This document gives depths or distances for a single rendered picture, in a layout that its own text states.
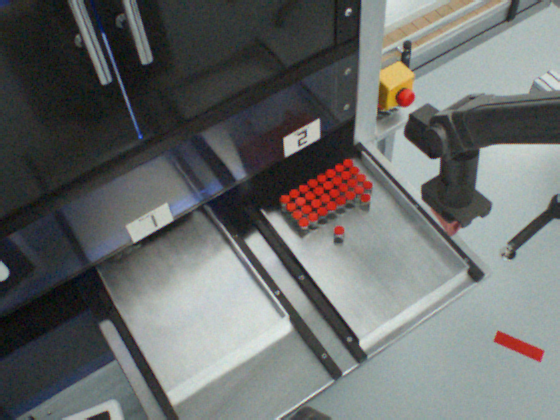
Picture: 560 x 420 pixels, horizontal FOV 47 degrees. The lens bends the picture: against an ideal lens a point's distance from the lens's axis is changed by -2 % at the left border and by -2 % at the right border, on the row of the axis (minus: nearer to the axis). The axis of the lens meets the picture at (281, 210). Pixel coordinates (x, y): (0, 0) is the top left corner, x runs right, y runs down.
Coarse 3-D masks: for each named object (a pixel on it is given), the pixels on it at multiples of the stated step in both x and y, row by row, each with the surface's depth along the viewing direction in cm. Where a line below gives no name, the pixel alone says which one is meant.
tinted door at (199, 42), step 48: (96, 0) 83; (144, 0) 87; (192, 0) 92; (240, 0) 97; (288, 0) 102; (336, 0) 109; (192, 48) 98; (240, 48) 104; (288, 48) 111; (144, 96) 100; (192, 96) 106
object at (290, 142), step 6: (318, 120) 129; (306, 126) 128; (312, 126) 129; (318, 126) 131; (294, 132) 127; (300, 132) 128; (312, 132) 131; (318, 132) 132; (288, 138) 128; (294, 138) 129; (306, 138) 131; (312, 138) 132; (318, 138) 134; (288, 144) 129; (294, 144) 130; (306, 144) 133; (288, 150) 131; (294, 150) 132
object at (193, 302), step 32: (192, 224) 137; (128, 256) 134; (160, 256) 133; (192, 256) 133; (224, 256) 133; (128, 288) 130; (160, 288) 129; (192, 288) 129; (224, 288) 129; (256, 288) 128; (128, 320) 126; (160, 320) 126; (192, 320) 125; (224, 320) 125; (256, 320) 125; (288, 320) 123; (160, 352) 122; (192, 352) 122; (224, 352) 122; (192, 384) 118
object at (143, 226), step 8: (160, 208) 120; (168, 208) 121; (144, 216) 119; (160, 216) 122; (168, 216) 123; (128, 224) 118; (136, 224) 119; (144, 224) 121; (152, 224) 122; (160, 224) 124; (136, 232) 121; (144, 232) 122; (136, 240) 123
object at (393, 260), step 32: (384, 192) 139; (288, 224) 136; (352, 224) 135; (384, 224) 135; (416, 224) 134; (320, 256) 131; (352, 256) 131; (384, 256) 131; (416, 256) 130; (448, 256) 129; (320, 288) 124; (352, 288) 127; (384, 288) 127; (416, 288) 126; (352, 320) 124; (384, 320) 123
